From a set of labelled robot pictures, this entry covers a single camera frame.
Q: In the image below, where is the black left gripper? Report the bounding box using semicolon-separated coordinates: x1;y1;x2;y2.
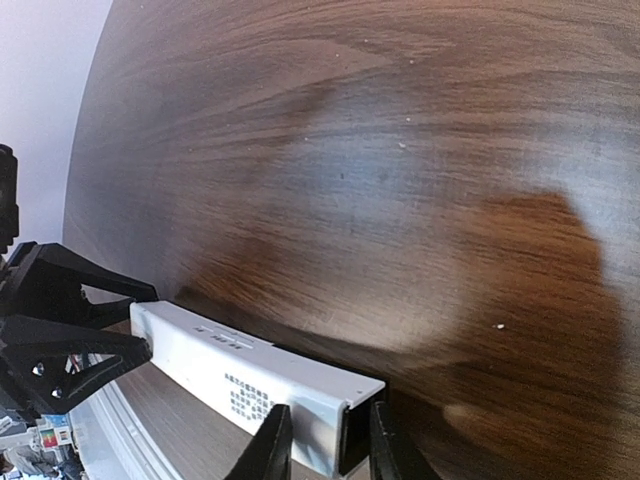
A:
1;242;158;420

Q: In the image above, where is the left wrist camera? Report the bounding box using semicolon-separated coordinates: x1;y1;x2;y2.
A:
0;144;19;254

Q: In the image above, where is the white remote control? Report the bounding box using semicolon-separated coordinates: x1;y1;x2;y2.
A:
128;298;389;477

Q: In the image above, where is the front aluminium rail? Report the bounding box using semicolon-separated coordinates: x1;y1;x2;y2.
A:
69;382;181;480

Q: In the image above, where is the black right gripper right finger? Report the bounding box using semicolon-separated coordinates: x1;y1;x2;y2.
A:
369;401;440;480

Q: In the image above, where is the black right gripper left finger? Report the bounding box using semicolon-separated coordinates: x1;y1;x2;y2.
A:
225;404;293;480

